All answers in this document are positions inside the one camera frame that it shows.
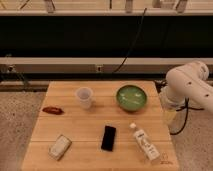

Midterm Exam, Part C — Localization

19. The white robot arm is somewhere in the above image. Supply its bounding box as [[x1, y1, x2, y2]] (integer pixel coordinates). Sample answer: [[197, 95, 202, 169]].
[[159, 61, 213, 125]]

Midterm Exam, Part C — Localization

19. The green bowl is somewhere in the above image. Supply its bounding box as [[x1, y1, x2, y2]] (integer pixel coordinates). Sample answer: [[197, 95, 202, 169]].
[[116, 85, 147, 112]]

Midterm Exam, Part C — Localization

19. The black rectangular block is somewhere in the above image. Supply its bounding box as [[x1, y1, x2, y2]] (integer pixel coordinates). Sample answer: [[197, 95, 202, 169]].
[[101, 126, 116, 151]]

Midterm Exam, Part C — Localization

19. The red-brown small object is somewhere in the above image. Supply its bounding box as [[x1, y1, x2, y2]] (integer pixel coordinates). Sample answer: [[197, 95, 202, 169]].
[[42, 106, 64, 115]]

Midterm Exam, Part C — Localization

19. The white small box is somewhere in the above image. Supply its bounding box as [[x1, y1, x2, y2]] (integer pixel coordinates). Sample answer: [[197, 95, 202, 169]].
[[49, 135, 72, 160]]

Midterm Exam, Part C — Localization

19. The white plastic bottle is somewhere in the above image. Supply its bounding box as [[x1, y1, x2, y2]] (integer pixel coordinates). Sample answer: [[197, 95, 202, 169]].
[[130, 123, 160, 161]]

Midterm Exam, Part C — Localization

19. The grey metal rail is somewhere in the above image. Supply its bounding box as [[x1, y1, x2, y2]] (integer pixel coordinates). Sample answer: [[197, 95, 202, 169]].
[[0, 57, 213, 74]]

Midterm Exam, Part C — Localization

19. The black hanging cable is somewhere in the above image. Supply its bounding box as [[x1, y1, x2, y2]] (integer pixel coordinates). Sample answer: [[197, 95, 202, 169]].
[[112, 7, 148, 74]]

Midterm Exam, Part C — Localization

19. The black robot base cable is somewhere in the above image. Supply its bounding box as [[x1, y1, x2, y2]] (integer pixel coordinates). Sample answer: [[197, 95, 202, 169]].
[[169, 98, 190, 136]]

